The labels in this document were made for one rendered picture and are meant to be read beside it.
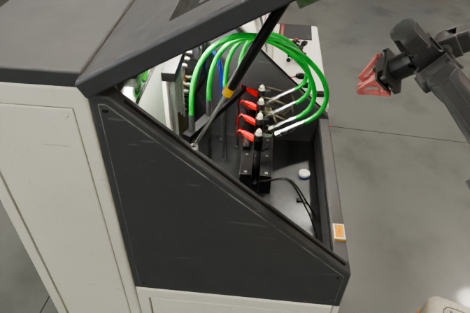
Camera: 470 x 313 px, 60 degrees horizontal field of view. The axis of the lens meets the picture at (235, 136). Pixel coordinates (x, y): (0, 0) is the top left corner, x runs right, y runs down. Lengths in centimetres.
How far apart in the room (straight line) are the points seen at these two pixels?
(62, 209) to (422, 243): 198
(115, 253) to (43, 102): 48
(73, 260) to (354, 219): 171
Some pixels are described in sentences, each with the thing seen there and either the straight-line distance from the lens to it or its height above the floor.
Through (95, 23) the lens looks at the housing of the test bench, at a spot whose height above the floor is 150.
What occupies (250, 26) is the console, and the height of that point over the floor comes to 128.
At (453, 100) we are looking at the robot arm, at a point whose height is 147.
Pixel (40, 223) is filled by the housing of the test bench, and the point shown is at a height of 105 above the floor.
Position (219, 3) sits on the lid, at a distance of 65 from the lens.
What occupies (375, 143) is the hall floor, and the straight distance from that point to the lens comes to 307.
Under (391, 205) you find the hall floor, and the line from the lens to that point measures 267.
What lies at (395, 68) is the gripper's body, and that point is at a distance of 102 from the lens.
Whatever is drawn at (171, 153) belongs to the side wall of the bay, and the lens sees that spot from 83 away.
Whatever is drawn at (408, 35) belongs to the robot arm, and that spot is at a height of 150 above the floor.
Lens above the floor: 188
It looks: 40 degrees down
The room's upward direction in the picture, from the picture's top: 2 degrees clockwise
